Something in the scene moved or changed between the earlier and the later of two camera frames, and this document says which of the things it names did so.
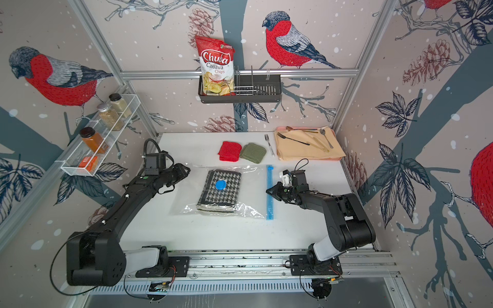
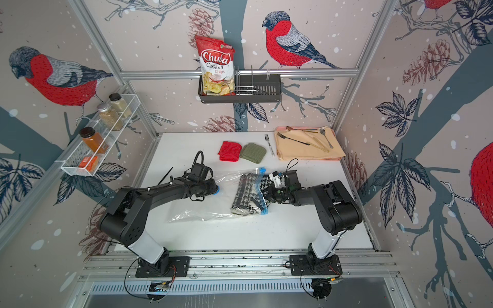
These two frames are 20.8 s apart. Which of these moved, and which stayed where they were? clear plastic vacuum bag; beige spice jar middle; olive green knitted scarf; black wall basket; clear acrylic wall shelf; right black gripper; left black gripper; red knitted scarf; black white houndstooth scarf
Moved: left black gripper; clear plastic vacuum bag; black white houndstooth scarf
Stayed: right black gripper; olive green knitted scarf; clear acrylic wall shelf; beige spice jar middle; black wall basket; red knitted scarf
